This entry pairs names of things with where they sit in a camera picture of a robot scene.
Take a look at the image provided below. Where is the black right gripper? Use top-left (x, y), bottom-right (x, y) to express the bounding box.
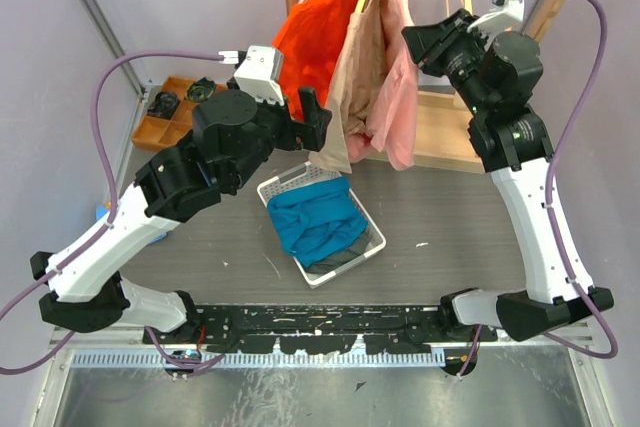
top-left (401, 7), bottom-right (491, 117)

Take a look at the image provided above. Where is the pink t shirt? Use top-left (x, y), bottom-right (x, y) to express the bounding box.
top-left (346, 0), bottom-right (418, 171)

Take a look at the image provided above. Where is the teal blue t shirt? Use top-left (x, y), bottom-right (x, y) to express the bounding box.
top-left (267, 176), bottom-right (368, 269)

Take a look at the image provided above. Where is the dark grey t shirt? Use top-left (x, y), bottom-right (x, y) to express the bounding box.
top-left (306, 232), bottom-right (370, 275)

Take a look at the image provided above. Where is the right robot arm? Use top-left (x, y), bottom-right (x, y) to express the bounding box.
top-left (402, 9), bottom-right (614, 341)

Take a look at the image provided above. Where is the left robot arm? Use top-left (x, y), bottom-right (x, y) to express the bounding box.
top-left (30, 87), bottom-right (332, 343)

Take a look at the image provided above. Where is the beige t shirt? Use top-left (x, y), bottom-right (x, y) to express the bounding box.
top-left (309, 0), bottom-right (385, 173)

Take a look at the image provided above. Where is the orange red t shirt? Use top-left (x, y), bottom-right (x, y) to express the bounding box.
top-left (273, 0), bottom-right (358, 121)

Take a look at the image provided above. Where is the white plastic basket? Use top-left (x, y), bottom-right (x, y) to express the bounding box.
top-left (257, 162), bottom-right (386, 288)

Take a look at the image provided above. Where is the wooden clothes rack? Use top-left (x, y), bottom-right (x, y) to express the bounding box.
top-left (279, 0), bottom-right (599, 176)

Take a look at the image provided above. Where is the rolled green sock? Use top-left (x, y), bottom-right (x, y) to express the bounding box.
top-left (185, 77), bottom-right (217, 103)

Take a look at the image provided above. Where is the rolled dark sock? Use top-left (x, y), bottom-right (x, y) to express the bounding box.
top-left (147, 91), bottom-right (180, 120)

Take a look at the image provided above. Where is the wooden compartment tray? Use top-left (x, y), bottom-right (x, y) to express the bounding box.
top-left (131, 76), bottom-right (227, 151)

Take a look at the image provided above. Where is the blue patterned cloth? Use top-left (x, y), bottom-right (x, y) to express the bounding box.
top-left (95, 202), bottom-right (168, 244)

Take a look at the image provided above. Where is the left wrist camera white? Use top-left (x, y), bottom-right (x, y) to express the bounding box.
top-left (218, 45), bottom-right (285, 105)

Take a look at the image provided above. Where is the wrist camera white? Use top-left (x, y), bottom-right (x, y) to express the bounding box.
top-left (467, 0), bottom-right (525, 36)
top-left (218, 45), bottom-right (285, 105)

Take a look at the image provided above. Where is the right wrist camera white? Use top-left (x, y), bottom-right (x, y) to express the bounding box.
top-left (467, 0), bottom-right (525, 36)

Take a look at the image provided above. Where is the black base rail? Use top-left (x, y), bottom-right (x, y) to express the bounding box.
top-left (142, 302), bottom-right (451, 356)

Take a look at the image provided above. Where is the white slotted cable duct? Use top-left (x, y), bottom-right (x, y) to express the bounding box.
top-left (70, 348), bottom-right (446, 369)

